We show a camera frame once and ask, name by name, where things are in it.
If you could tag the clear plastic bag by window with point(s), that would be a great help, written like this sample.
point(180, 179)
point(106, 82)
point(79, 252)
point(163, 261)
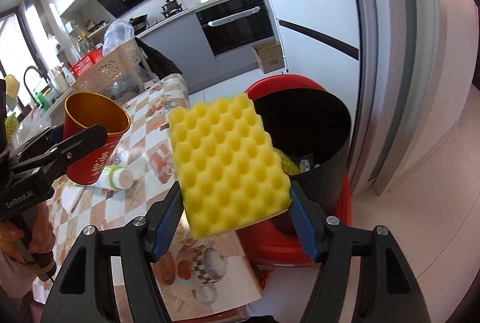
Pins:
point(36, 122)

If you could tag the black kitchen faucet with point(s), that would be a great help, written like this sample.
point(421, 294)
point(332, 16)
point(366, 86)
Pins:
point(35, 84)

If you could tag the light green lotion bottle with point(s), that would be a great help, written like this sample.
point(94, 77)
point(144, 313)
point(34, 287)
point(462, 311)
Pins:
point(115, 178)

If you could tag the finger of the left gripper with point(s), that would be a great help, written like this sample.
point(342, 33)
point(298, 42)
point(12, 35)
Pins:
point(40, 143)
point(55, 161)

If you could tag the clear plastic bag on counter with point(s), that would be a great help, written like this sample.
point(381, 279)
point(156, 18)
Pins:
point(117, 33)

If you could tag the red paper cup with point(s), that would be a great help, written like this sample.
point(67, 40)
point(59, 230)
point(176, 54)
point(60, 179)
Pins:
point(94, 124)

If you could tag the red plastic basket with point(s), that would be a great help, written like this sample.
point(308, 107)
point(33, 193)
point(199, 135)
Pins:
point(86, 62)

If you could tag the yellow wavy sponge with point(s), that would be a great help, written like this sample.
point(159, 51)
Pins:
point(229, 173)

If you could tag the black cooking pot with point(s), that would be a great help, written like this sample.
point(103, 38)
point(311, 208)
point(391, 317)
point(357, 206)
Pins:
point(171, 7)

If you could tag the cardboard box on floor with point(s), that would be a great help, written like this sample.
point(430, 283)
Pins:
point(269, 56)

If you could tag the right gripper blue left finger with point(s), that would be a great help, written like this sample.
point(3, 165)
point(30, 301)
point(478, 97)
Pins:
point(83, 290)

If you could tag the yellow foam fruit net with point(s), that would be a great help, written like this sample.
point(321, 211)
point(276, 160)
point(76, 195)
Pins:
point(288, 166)

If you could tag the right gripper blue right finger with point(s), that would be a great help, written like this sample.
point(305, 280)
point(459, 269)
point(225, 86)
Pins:
point(387, 290)

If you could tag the black trash bin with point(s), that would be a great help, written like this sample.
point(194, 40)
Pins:
point(312, 125)

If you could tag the red plastic stool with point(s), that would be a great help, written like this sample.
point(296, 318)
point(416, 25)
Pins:
point(275, 241)

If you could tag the person's left hand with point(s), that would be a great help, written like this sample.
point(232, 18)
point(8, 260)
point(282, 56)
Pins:
point(43, 237)

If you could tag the white refrigerator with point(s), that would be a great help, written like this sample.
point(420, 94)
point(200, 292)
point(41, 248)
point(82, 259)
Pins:
point(321, 41)

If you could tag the black built-in oven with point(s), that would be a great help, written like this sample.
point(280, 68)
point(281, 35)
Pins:
point(234, 24)

